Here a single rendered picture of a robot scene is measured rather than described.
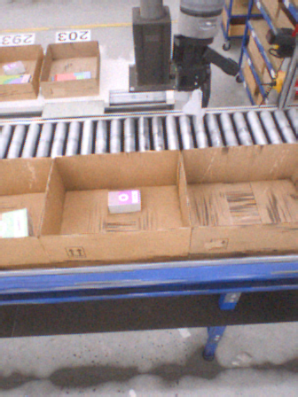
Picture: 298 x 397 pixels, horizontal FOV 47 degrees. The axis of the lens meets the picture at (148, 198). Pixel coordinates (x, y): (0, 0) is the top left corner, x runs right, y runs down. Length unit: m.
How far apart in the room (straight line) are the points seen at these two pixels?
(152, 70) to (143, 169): 0.81
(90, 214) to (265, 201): 0.57
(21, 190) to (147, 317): 0.61
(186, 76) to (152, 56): 0.96
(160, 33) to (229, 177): 0.82
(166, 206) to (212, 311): 0.40
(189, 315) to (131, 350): 0.67
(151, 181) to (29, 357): 1.15
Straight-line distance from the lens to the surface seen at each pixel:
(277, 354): 1.92
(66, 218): 1.13
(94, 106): 1.77
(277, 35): 1.64
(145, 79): 1.85
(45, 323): 1.28
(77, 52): 2.16
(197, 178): 1.17
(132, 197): 1.09
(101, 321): 1.24
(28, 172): 1.16
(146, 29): 1.73
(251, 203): 1.17
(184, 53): 0.82
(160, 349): 1.84
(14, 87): 1.89
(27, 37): 2.24
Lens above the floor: 1.78
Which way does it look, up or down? 51 degrees down
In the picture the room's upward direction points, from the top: 3 degrees counter-clockwise
